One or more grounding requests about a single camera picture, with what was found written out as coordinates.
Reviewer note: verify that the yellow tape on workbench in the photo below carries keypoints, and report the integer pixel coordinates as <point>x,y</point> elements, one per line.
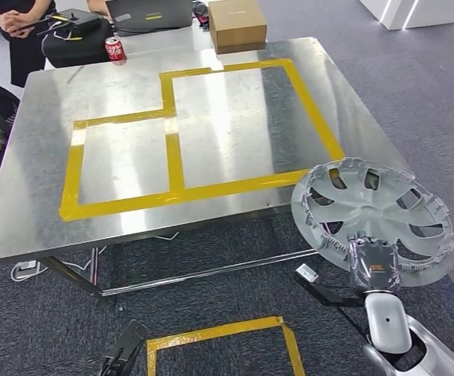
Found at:
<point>174,161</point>

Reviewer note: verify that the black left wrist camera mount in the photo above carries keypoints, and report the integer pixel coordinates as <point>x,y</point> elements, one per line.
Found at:
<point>127,345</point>

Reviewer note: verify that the stainless steel workbench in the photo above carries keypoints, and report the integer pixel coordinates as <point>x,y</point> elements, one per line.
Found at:
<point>35,181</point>

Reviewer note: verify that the brown cardboard box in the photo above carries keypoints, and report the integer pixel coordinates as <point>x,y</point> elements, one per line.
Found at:
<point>237,23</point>

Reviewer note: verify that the black flat device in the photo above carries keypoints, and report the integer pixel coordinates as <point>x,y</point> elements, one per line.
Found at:
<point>78,18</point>

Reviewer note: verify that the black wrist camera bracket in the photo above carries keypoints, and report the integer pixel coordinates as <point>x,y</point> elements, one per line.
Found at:
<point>329,297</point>

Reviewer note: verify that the white lit plinth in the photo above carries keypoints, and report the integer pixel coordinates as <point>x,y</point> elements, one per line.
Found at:
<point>395,13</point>

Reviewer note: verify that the grey plastic wheel hubcap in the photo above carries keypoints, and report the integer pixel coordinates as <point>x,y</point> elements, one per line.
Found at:
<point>372,210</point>

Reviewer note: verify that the grey laptop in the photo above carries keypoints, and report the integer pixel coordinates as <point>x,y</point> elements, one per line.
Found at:
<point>148,15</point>

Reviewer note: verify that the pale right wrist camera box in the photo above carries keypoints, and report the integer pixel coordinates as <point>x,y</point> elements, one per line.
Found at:
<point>307,273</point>

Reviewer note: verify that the silver floor outlet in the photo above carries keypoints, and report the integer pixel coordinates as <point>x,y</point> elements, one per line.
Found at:
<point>26,267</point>

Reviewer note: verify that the white laminate table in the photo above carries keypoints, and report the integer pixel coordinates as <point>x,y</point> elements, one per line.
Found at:
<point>160,42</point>

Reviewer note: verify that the yellow floor tape outline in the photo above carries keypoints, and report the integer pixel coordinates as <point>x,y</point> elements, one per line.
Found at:
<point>211,332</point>

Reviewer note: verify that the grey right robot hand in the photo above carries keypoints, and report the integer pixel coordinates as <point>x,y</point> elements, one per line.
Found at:
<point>374,264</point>

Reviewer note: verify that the red cola can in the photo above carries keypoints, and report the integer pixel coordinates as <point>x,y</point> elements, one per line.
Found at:
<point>115,52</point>

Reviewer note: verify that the black carrying case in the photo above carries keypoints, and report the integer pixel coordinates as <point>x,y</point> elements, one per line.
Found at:
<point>74,52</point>

